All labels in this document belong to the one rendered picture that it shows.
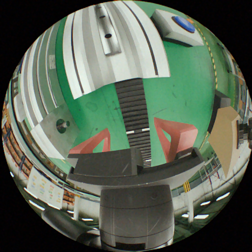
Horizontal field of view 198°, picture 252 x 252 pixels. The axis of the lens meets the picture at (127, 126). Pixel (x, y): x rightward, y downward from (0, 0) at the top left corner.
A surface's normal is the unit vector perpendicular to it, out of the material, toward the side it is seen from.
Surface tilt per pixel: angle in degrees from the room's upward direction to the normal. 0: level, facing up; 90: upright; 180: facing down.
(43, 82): 90
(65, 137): 90
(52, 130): 90
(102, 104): 0
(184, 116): 0
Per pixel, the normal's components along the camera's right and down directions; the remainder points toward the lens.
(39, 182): 0.97, -0.19
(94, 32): 0.01, 0.57
